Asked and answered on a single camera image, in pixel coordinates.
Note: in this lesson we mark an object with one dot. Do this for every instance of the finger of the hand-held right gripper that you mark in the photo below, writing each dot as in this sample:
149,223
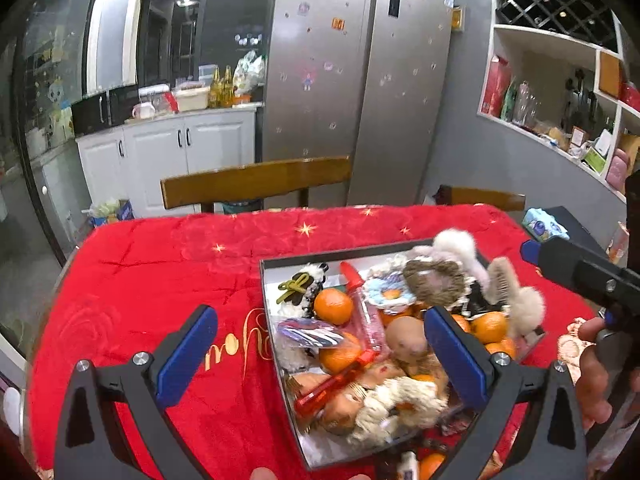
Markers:
527,251

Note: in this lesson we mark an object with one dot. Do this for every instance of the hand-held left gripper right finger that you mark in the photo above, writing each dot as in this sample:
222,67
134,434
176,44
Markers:
452,355

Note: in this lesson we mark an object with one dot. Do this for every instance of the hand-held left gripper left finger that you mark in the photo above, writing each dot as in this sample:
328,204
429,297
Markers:
185,355

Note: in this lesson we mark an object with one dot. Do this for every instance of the grey cardboard box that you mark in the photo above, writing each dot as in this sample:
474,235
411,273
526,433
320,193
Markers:
320,447

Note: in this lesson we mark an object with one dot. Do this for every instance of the person's right hand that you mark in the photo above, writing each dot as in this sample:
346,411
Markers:
595,385

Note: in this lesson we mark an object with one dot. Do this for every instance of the person's left hand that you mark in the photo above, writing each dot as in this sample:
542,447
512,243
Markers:
264,474

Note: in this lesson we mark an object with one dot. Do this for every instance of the blue tissue pack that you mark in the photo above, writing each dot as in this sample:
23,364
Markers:
545,225

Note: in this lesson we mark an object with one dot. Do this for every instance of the orange mandarin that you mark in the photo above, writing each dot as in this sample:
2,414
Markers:
490,327
502,349
340,356
430,465
391,294
332,305

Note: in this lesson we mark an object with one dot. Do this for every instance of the tan egg-shaped toy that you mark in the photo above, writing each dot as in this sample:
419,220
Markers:
407,337

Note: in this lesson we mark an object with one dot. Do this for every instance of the black flat box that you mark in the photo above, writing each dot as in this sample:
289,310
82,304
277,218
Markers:
582,227

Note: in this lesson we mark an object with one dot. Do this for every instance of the wooden chair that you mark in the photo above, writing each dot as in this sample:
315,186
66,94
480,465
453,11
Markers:
260,182
490,199

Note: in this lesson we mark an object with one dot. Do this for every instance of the black lace scrunchie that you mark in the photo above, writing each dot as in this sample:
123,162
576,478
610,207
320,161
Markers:
480,296

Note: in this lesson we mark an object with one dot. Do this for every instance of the brown snack packet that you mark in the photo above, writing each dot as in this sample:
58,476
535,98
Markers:
386,371
340,412
310,384

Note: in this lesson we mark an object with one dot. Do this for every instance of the cream knitted scrunchie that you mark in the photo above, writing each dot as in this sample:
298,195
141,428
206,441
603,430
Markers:
395,400

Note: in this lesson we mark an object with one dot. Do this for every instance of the red star-print blanket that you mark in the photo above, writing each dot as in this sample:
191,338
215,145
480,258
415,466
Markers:
150,270

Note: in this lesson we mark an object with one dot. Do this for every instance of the blue crochet scrunchie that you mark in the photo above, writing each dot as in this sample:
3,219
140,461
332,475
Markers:
372,295

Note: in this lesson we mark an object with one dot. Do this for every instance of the cream lace scrunchie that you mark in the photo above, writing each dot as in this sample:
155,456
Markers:
395,262

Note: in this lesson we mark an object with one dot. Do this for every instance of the white fluffy scrunchie with tag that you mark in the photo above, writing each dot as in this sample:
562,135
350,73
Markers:
294,357

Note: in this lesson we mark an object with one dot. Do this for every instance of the green tissue box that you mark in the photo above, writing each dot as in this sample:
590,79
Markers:
596,159

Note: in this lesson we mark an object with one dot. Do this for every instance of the red translucent plastic stick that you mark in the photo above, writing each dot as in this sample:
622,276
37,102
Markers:
335,380

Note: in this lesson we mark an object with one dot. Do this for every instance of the small white bottle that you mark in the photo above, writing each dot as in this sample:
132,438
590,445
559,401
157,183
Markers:
408,467

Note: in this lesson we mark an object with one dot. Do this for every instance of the pink soft pouch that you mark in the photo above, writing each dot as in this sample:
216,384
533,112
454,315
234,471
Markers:
617,167

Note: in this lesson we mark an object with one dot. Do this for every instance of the round badge in plastic bag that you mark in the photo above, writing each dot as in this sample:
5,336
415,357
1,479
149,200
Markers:
310,332

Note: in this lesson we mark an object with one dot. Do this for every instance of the red cap clear dropper bottle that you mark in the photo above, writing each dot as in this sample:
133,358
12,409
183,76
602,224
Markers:
350,280

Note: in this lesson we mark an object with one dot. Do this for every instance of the clear glass jar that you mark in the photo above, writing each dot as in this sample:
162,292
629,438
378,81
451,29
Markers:
527,105

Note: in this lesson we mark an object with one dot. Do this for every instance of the green packet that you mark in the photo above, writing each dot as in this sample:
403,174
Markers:
509,99

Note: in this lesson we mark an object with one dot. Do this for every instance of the white and brown fluffy scrunchie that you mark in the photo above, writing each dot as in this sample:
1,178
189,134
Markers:
315,272

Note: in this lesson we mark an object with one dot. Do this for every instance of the blue carton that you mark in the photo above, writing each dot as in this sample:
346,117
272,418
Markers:
125,210

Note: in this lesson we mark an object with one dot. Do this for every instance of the red gift box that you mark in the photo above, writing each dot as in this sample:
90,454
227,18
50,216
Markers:
495,87

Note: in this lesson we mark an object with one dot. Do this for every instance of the green vegetable bag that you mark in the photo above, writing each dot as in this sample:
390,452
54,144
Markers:
102,210

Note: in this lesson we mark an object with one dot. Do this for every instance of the white kitchen cabinet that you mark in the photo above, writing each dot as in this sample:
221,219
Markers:
215,145

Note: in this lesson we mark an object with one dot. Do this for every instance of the white mug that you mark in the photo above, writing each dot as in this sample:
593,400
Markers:
142,110

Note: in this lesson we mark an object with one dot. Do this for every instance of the silver double-door fridge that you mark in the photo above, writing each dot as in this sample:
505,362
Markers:
340,85

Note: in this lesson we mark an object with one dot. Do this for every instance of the white storage tub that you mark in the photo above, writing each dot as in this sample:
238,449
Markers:
192,98

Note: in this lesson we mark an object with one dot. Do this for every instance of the black microwave oven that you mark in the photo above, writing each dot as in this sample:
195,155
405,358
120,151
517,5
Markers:
100,110

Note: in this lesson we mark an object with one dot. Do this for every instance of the glass sliding door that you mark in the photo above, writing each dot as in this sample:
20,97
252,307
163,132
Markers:
40,135

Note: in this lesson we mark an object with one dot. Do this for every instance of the yellow glass bottle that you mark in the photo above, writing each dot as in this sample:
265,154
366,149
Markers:
216,89
227,86

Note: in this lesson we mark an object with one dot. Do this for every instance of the clear plastic container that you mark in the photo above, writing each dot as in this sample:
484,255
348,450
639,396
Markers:
205,72

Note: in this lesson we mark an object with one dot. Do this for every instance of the white plastic bag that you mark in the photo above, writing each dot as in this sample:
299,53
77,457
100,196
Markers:
249,72

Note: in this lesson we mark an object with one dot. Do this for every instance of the white wall shelf unit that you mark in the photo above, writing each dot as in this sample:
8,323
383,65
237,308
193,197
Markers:
550,35

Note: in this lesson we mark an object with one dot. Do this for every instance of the yellow wall frame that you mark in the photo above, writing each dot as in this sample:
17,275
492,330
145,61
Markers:
457,17

